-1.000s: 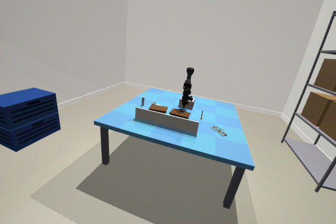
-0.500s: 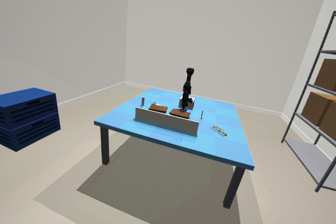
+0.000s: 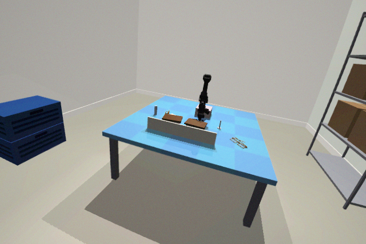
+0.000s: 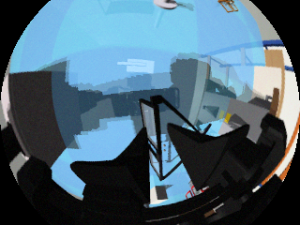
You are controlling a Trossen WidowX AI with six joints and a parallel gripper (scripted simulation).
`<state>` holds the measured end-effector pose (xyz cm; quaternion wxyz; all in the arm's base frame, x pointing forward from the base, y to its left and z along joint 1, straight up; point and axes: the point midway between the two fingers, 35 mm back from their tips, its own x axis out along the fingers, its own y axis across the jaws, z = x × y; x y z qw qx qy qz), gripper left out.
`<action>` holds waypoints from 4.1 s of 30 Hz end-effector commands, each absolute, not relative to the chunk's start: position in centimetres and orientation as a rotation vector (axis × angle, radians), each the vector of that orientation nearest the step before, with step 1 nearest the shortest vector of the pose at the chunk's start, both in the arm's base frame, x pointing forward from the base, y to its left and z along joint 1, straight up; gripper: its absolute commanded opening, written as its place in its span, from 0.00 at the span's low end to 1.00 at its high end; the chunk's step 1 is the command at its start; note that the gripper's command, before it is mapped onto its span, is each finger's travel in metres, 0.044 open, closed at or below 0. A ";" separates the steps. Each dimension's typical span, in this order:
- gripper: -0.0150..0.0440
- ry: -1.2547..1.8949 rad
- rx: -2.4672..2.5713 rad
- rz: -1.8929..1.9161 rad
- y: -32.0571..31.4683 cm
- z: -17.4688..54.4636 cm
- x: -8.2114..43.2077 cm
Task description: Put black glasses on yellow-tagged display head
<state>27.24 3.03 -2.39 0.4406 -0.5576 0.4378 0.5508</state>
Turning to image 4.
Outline black glasses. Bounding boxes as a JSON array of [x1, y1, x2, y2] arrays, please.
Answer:
[[139, 95, 199, 181]]

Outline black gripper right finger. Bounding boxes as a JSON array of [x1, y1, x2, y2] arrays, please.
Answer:
[[168, 123, 250, 191]]

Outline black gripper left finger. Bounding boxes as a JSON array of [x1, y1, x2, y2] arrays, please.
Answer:
[[70, 127, 150, 205]]

